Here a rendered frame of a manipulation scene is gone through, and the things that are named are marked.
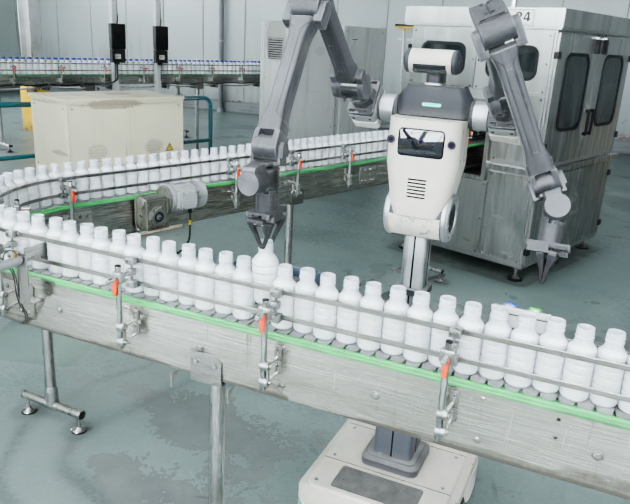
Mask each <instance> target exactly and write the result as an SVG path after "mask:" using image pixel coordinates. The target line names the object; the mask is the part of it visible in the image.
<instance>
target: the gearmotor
mask: <svg viewBox="0 0 630 504"><path fill-rule="evenodd" d="M134 199H135V200H134V203H135V227H136V232H137V233H141V232H142V228H143V229H145V230H147V232H148V231H153V230H158V229H163V228H169V213H171V212H176V211H182V210H187V209H188V213H189V237H188V241H187V243H189V241H190V237H191V213H192V209H193V208H198V207H203V206H204V205H205V204H206V203H207V201H208V191H207V188H206V186H205V185H204V183H203V182H201V181H199V180H195V181H188V182H177V183H170V184H167V185H161V186H160V187H159V188H158V189H157V190H156V193H151V194H145V195H138V197H134Z"/></svg>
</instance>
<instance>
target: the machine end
mask: <svg viewBox="0 0 630 504"><path fill-rule="evenodd" d="M468 8H470V7H438V6H406V14H405V23H407V25H414V28H413V35H412V44H408V48H422V49H440V48H441V49H442V50H455V51H456V50H457V51H460V53H461V56H462V61H461V68H460V71H459V73H458V74H457V75H447V76H446V83H447V84H448V85H461V86H468V87H469V90H470V92H471V94H472V96H473V99H474V101H485V98H484V94H483V87H485V86H488V81H489V70H488V66H487V61H486V60H485V61H483V62H480V61H479V59H478V56H477V53H476V50H475V46H474V43H473V40H472V37H471V32H473V31H476V29H475V26H474V24H473V22H472V19H471V17H470V14H469V10H468ZM507 8H508V10H509V12H510V13H511V15H514V14H516V13H519V15H520V17H521V20H522V23H523V27H524V30H525V34H526V37H527V40H528V43H527V44H525V45H522V46H520V47H518V48H519V49H518V55H519V63H520V68H521V71H522V75H523V78H524V81H525V84H526V88H527V91H528V94H529V98H530V101H531V104H532V107H533V111H534V114H535V117H536V120H537V124H538V127H539V130H540V133H541V137H542V140H543V143H544V145H545V148H546V150H547V151H548V153H549V154H550V155H551V157H552V160H553V163H554V165H555V166H556V168H557V170H562V171H563V173H564V175H565V178H566V181H567V184H566V185H565V186H566V188H567V191H566V192H565V193H563V194H564V195H566V196H567V197H568V198H569V200H570V202H571V208H570V210H569V212H568V214H567V217H566V223H565V228H564V233H563V239H562V244H564V245H570V246H571V247H572V246H574V245H575V247H576V248H578V249H588V248H589V246H587V245H585V244H584V241H585V240H587V239H589V238H591V237H594V236H595V234H596V233H597V228H598V225H600V224H601V220H602V219H600V218H599V217H600V212H601V206H602V201H603V196H604V191H605V185H606V180H607V175H610V173H611V169H609V164H610V160H611V159H615V158H618V154H619V153H612V152H611V151H612V148H613V143H614V138H615V137H617V136H618V131H616V127H617V122H618V117H619V111H620V106H621V101H622V95H623V90H624V85H625V80H626V74H627V69H628V64H629V62H630V19H628V18H623V17H617V16H611V15H605V14H599V13H594V12H588V11H582V10H576V9H571V8H539V7H507ZM485 102H486V101H485ZM479 134H486V138H481V139H473V141H476V140H483V139H485V145H484V153H483V161H482V165H479V166H474V167H469V168H464V170H463V173H462V176H461V180H460V183H459V186H458V189H457V192H456V196H457V198H458V209H459V210H458V216H457V222H456V226H455V230H454V233H453V236H452V238H451V239H450V240H449V241H448V242H446V243H445V242H439V241H433V240H432V244H431V245H434V246H438V247H442V248H446V249H449V250H453V251H456V252H460V253H463V254H467V255H471V256H474V257H477V258H481V259H484V260H488V261H491V262H495V263H499V264H502V265H506V266H509V267H513V269H514V274H513V275H508V276H507V280H509V281H513V282H522V281H523V278H522V277H520V276H518V275H517V273H518V270H519V269H520V270H522V269H524V268H526V267H528V266H530V265H532V264H535V263H537V259H536V255H535V252H536V251H530V250H526V247H527V245H526V244H525V243H526V239H532V240H537V237H538V232H539V226H540V221H541V216H542V210H543V205H544V200H542V201H539V202H537V203H533V201H532V198H531V195H530V192H529V190H528V187H527V185H526V181H528V179H527V176H526V173H525V168H524V165H523V153H522V148H521V144H520V141H518V142H517V143H507V142H498V141H492V140H490V137H489V132H485V131H480V132H479ZM578 243H580V244H578Z"/></svg>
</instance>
